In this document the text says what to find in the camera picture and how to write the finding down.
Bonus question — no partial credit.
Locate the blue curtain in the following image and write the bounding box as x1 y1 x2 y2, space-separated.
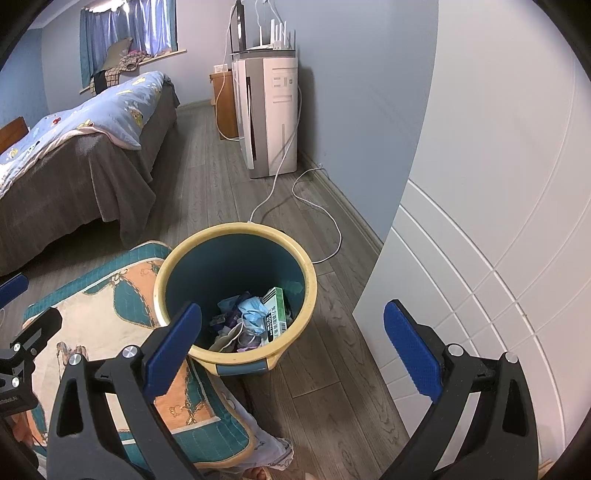
79 0 178 88

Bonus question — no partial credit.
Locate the bed with grey cover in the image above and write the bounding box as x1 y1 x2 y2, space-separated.
0 83 181 278

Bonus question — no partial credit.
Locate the teal and orange patterned mat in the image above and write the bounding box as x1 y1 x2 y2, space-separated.
23 241 257 462

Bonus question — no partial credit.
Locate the white wardrobe door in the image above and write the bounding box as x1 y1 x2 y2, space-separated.
353 0 591 480

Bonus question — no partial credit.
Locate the person's light printed pants leg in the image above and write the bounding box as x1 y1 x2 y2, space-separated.
203 383 296 472

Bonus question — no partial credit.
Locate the black flat monitor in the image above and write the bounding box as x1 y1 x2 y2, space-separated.
231 0 247 54

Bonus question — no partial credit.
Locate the white router with antennas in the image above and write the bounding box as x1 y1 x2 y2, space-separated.
245 7 297 52

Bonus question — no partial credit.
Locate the pile of plaid clothes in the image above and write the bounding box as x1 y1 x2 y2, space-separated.
92 51 153 95

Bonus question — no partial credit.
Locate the white air purifier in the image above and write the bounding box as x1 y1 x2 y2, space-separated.
231 51 301 181

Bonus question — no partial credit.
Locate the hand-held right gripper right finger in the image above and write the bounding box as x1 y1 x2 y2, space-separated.
379 298 540 480

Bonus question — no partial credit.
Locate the green white cardboard box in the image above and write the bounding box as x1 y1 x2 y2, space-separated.
261 287 288 344

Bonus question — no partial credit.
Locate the brown pillow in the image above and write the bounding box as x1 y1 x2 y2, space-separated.
107 38 136 70

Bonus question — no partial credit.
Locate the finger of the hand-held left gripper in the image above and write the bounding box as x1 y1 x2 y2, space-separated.
0 273 30 309
8 306 64 358

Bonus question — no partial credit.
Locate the white monitor cable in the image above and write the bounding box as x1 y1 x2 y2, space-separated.
216 18 242 141

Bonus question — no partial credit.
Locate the white air purifier cable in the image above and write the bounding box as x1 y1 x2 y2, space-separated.
249 83 343 265

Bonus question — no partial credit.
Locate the blue printed quilt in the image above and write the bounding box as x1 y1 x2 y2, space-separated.
0 70 174 197

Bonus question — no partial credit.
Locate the wooden windowsill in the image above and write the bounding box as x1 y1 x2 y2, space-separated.
78 48 188 95

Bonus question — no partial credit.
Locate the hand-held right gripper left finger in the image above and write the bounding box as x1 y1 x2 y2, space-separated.
46 301 203 480

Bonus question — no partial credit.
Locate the wooden cabinet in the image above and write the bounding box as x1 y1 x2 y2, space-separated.
209 69 241 139

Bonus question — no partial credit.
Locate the wooden bed headboard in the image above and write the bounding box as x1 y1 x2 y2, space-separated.
0 116 29 155

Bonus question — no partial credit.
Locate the light blue bag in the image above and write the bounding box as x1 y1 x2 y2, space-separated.
235 298 269 335

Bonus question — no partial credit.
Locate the teal bin with yellow rim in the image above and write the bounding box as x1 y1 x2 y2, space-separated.
153 222 318 377

